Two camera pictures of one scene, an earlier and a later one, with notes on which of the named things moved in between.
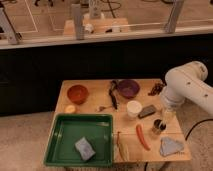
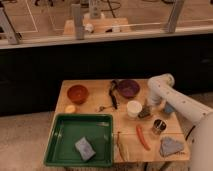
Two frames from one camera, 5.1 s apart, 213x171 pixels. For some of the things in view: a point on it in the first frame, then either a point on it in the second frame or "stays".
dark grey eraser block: (145, 111) stays
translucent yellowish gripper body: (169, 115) -> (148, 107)
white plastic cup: (133, 108) stays
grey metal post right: (171, 24) stays
